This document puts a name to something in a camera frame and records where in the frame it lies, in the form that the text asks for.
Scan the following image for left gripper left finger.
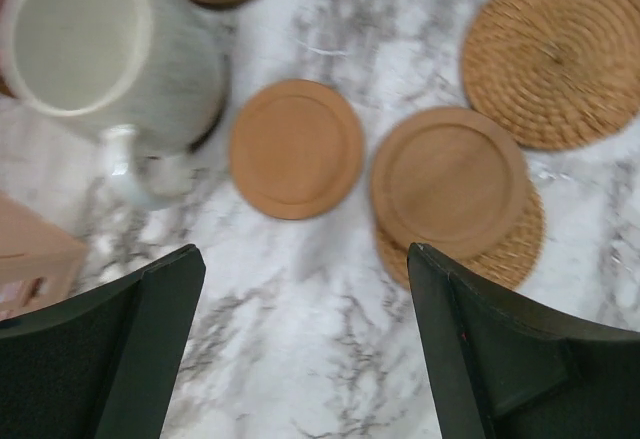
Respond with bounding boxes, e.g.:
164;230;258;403
1;244;206;438

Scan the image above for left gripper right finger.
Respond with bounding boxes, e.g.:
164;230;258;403
407;244;639;438

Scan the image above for woven rattan coaster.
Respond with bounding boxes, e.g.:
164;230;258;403
375;183;545;290
460;0;639;150

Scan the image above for peach mesh file organizer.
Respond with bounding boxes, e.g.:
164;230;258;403
1;194;88;320

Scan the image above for light wooden front coaster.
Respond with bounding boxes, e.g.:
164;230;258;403
370;107;529;259

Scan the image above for light wooden coaster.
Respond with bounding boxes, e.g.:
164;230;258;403
229;79;365;220
370;107;529;259

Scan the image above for white cream mug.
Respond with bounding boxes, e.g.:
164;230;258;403
1;0;229;210

